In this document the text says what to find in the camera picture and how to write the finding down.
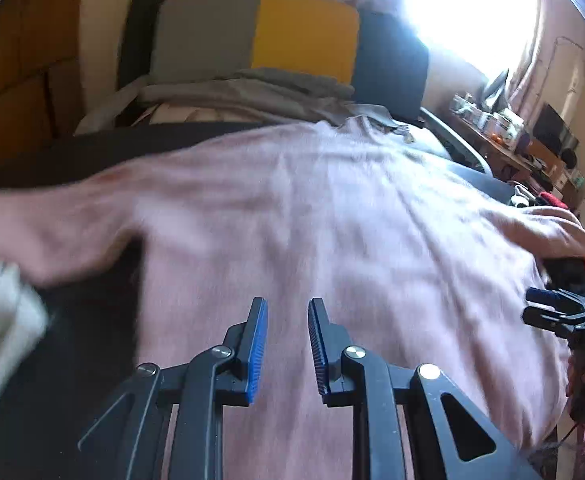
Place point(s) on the bright window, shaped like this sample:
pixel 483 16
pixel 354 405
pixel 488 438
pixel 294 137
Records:
pixel 462 10

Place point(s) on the pink knit sweater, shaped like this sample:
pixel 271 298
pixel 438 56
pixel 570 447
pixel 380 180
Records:
pixel 322 220

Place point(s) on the wooden wardrobe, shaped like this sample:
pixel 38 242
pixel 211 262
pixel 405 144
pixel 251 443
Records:
pixel 17 60

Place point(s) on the wooden chair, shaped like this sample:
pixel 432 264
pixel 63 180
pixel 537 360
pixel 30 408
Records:
pixel 547 157

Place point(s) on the black monitor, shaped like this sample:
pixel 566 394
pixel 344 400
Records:
pixel 555 125

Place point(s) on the wooden desk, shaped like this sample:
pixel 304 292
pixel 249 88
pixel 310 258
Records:
pixel 497 147

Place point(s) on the white knit garment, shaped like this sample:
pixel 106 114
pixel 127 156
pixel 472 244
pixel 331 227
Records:
pixel 2 330

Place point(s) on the hanging grey cloth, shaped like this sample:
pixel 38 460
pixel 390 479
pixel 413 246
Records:
pixel 495 90

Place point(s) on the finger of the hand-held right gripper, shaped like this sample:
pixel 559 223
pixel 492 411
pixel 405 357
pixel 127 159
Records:
pixel 557 317
pixel 542 297

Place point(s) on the grey yellow teal sofa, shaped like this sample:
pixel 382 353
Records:
pixel 302 30

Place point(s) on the person's dark fuzzy clothing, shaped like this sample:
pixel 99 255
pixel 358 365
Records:
pixel 542 450

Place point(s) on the black round fan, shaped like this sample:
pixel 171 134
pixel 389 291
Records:
pixel 570 158

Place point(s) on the white printed seat cushion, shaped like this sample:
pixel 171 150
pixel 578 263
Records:
pixel 197 114

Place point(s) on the black garment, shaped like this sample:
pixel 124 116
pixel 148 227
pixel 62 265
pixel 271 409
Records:
pixel 567 272

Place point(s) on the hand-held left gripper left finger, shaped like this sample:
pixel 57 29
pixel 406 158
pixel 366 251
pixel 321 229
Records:
pixel 256 355

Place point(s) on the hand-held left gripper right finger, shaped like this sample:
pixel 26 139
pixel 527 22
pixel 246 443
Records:
pixel 318 355

